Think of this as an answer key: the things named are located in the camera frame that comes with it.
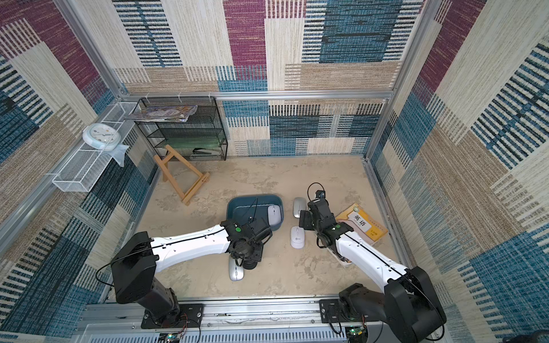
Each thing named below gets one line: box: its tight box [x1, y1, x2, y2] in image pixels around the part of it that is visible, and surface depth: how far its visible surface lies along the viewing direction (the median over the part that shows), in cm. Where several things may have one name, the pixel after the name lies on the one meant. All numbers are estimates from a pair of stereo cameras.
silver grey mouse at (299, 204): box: [293, 197, 307, 218], surface depth 102 cm
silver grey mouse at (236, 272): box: [228, 255, 245, 282], surface depth 83 cm
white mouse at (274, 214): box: [267, 204, 282, 226], surface depth 99 cm
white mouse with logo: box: [290, 225, 306, 250], surface depth 91 cm
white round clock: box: [82, 122, 121, 151], surface depth 76 cm
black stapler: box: [192, 147, 221, 155], surface depth 112 cm
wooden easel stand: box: [153, 144, 211, 206], surface depth 101 cm
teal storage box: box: [225, 194, 284, 231], surface depth 100 cm
